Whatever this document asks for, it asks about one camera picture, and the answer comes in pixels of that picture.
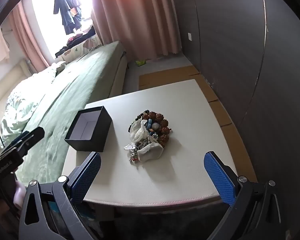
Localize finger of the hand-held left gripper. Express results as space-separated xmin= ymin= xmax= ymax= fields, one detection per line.
xmin=4 ymin=131 xmax=30 ymax=153
xmin=25 ymin=127 xmax=45 ymax=150

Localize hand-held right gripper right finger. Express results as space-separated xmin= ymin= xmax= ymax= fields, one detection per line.
xmin=203 ymin=151 xmax=288 ymax=240

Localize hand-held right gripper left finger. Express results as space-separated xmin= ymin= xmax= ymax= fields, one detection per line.
xmin=19 ymin=151 xmax=102 ymax=240

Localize black jewelry box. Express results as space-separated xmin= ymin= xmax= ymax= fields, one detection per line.
xmin=64 ymin=106 xmax=112 ymax=153

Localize brown seed bead bracelet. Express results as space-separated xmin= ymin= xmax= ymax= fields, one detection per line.
xmin=143 ymin=111 xmax=172 ymax=147

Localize person's left hand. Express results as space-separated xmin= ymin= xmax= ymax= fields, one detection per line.
xmin=13 ymin=182 xmax=28 ymax=209

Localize light green quilt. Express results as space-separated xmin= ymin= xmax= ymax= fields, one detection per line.
xmin=0 ymin=61 xmax=67 ymax=146

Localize beige headboard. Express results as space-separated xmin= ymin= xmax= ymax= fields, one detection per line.
xmin=0 ymin=59 xmax=32 ymax=153

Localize grey cloth pouch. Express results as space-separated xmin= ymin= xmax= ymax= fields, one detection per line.
xmin=137 ymin=141 xmax=164 ymax=162

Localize white plastic bag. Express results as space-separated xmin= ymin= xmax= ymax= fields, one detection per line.
xmin=129 ymin=119 xmax=149 ymax=143

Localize bed with green sheet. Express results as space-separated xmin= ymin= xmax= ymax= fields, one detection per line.
xmin=15 ymin=40 xmax=128 ymax=180

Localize narrow pink curtain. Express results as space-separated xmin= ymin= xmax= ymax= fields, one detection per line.
xmin=9 ymin=3 xmax=51 ymax=75

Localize floral pillow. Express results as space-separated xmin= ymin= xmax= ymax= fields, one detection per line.
xmin=56 ymin=35 xmax=102 ymax=63

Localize pile of dark clothes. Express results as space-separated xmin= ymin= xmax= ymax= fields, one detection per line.
xmin=55 ymin=26 xmax=97 ymax=58

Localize flat cardboard sheet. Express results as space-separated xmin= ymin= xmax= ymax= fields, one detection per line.
xmin=138 ymin=65 xmax=258 ymax=183

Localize dark wardrobe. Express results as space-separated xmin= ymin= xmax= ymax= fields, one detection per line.
xmin=192 ymin=0 xmax=300 ymax=195

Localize hanging dark clothes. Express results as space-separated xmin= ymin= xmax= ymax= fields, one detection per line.
xmin=53 ymin=0 xmax=83 ymax=36

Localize wide pink curtain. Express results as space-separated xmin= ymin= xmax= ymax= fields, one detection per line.
xmin=91 ymin=0 xmax=183 ymax=61

